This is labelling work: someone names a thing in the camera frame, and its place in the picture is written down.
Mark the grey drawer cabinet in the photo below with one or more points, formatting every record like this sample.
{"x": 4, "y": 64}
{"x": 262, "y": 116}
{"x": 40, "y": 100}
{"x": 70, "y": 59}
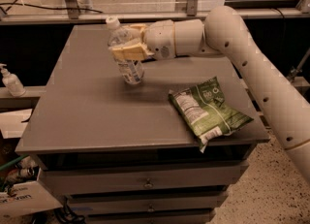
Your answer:
{"x": 122, "y": 154}

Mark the white cardboard box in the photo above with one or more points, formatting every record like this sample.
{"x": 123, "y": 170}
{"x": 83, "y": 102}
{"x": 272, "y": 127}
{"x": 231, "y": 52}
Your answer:
{"x": 22, "y": 193}

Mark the green chip bag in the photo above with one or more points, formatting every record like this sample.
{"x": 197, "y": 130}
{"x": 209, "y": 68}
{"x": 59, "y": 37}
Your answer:
{"x": 203, "y": 108}

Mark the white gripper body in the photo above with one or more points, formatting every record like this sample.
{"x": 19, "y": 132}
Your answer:
{"x": 160, "y": 40}

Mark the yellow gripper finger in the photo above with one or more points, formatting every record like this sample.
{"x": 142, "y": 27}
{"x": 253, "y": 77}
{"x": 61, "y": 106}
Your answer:
{"x": 132, "y": 50}
{"x": 137, "y": 30}

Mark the clear plastic water bottle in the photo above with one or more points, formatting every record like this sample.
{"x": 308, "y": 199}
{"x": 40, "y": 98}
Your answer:
{"x": 131, "y": 70}

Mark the white paper sheet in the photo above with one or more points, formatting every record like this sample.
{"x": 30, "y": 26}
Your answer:
{"x": 13, "y": 124}

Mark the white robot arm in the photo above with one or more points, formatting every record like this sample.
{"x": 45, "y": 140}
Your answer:
{"x": 224, "y": 31}

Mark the white pump dispenser bottle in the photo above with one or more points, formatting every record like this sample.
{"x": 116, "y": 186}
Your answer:
{"x": 12, "y": 82}

